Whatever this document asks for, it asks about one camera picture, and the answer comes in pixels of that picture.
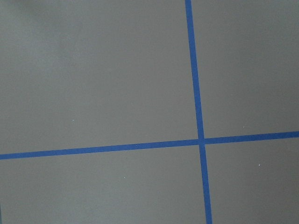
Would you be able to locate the brown paper table cover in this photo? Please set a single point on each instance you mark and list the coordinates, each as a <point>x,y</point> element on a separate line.
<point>149,111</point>

